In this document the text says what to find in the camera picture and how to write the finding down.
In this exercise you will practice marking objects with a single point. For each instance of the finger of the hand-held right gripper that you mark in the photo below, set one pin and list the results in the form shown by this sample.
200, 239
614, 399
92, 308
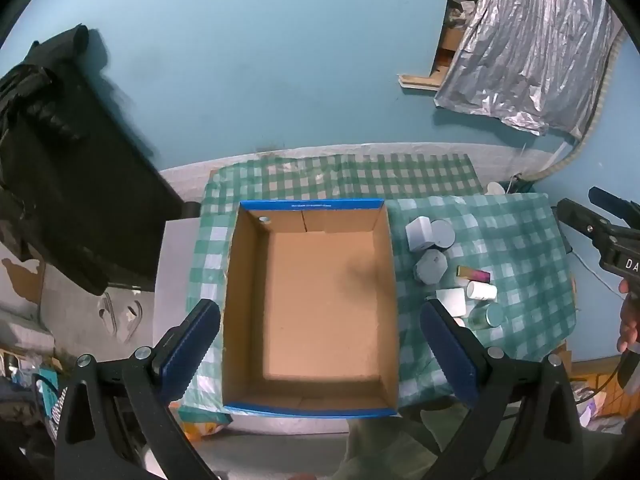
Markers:
612, 202
580, 216

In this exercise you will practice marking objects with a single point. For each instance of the wooden plank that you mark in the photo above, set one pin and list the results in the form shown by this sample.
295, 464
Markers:
417, 83

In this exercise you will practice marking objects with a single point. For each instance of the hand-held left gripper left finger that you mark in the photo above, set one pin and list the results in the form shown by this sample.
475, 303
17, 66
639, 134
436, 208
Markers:
192, 345

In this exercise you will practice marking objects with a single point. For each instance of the white cube box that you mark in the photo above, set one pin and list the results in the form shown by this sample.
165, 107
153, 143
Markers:
419, 234

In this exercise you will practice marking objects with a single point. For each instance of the person's right hand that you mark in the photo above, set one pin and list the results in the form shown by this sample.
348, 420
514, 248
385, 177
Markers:
627, 317

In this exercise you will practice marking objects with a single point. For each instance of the grey round metal cylinder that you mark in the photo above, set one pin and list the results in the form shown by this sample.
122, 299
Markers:
444, 234

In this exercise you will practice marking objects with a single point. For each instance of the green metallic can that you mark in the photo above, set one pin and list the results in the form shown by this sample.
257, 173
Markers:
487, 316

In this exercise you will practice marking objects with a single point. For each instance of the green checkered tablecloth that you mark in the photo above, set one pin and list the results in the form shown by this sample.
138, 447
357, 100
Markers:
525, 260

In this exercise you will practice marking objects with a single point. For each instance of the grey hexagonal container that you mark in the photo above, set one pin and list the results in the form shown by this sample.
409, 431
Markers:
431, 266

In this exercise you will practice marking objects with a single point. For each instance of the green pants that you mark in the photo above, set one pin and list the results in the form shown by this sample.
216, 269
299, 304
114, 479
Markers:
390, 450

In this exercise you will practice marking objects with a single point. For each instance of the small pink gold box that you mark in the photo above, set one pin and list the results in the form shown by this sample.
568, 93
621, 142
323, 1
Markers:
472, 274

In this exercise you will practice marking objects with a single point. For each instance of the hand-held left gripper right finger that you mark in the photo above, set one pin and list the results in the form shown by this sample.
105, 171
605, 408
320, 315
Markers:
447, 355

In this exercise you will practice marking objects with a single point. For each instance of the teal box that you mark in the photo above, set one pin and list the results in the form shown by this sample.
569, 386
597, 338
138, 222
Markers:
49, 382

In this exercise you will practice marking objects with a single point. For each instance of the white cylinder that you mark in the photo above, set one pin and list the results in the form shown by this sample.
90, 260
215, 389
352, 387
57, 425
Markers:
481, 291

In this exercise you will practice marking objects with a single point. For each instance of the blue-edged cardboard box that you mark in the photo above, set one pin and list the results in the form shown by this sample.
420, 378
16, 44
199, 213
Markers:
320, 300

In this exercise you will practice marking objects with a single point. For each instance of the orange plastic bag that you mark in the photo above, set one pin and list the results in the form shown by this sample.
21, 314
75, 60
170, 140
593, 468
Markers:
200, 427

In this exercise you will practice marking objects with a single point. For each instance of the silver foil sheet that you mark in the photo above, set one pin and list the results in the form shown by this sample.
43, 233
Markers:
525, 50

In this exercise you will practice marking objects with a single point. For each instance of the white slipper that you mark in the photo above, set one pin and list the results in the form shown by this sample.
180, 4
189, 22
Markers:
131, 317

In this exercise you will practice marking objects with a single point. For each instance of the small white cup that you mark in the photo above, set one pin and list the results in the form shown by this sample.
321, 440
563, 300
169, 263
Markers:
495, 188

